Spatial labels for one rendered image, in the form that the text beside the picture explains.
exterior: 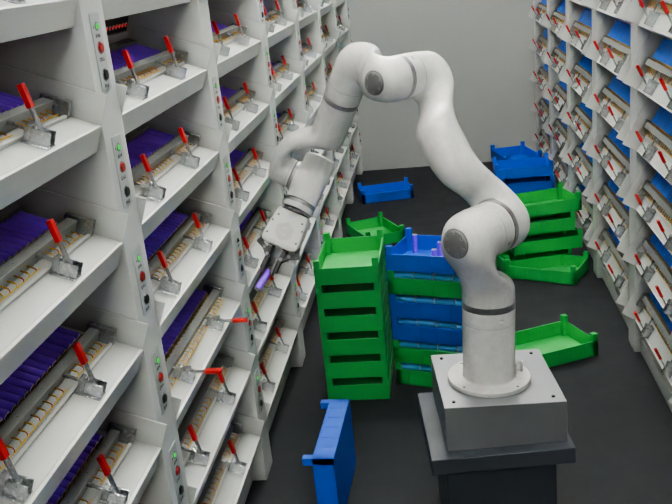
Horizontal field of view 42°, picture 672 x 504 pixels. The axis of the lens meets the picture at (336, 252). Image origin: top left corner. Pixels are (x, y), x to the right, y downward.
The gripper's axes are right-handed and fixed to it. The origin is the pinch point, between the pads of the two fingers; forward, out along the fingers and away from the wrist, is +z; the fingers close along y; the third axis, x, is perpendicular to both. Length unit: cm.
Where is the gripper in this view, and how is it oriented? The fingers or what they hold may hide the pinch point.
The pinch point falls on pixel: (270, 266)
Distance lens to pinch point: 225.5
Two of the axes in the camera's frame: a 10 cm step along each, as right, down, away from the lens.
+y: 9.0, 3.9, -1.7
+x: 0.9, 2.1, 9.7
